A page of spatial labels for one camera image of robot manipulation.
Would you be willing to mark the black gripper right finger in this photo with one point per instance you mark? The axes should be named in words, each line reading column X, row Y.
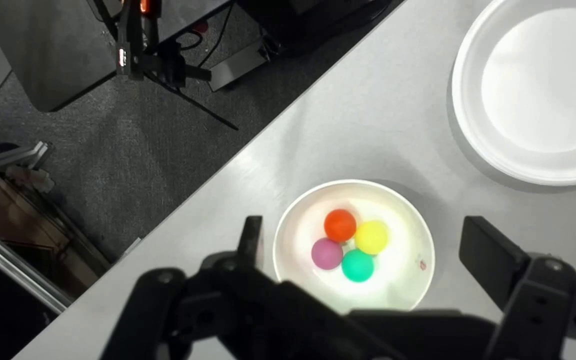
column 534, row 293

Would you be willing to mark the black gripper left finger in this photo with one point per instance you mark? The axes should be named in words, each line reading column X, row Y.
column 227, row 299

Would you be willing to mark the purple ball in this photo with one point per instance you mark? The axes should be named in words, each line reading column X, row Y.
column 327, row 254

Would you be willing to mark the green ball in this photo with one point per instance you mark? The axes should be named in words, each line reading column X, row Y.
column 357, row 266

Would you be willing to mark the orange ball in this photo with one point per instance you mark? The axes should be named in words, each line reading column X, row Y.
column 338, row 224

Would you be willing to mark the yellow ball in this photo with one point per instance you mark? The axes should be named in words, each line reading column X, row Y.
column 373, row 236

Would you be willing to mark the white ceramic bowl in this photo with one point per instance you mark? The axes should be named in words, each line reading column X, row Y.
column 403, row 271

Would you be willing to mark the white plastic plate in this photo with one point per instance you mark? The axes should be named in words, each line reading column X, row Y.
column 512, row 89

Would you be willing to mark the black camera tripod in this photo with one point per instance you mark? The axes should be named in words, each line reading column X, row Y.
column 143, row 55

